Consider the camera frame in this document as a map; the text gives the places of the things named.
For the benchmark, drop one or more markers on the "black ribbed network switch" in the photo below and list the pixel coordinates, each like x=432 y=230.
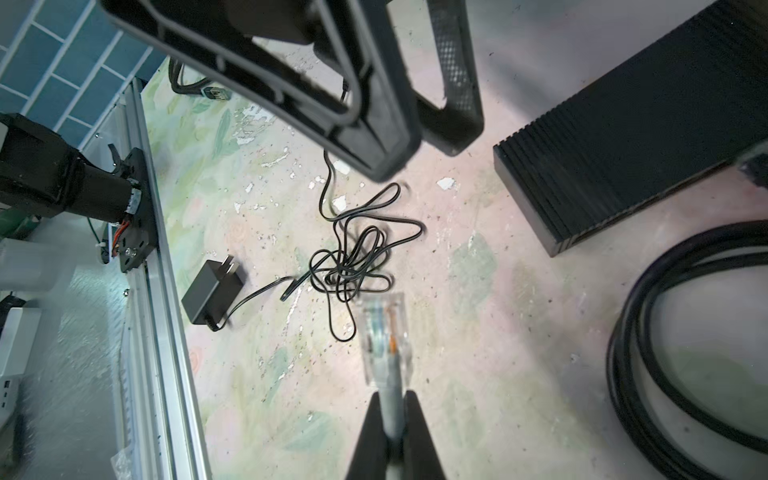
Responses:
x=670 y=115

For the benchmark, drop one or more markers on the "aluminium front rail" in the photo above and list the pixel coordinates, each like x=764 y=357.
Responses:
x=162 y=435

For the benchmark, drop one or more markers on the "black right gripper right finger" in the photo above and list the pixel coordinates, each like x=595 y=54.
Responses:
x=420 y=457

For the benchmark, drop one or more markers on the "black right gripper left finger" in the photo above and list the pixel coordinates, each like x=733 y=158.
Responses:
x=370 y=457

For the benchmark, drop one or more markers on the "black loose power adapter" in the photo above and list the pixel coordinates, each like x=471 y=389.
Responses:
x=212 y=292

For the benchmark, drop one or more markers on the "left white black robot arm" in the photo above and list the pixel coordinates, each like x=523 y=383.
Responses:
x=331 y=69

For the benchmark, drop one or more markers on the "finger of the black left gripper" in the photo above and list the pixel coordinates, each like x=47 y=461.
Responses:
x=376 y=133
x=455 y=126

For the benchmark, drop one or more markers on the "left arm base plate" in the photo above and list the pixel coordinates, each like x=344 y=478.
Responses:
x=137 y=235

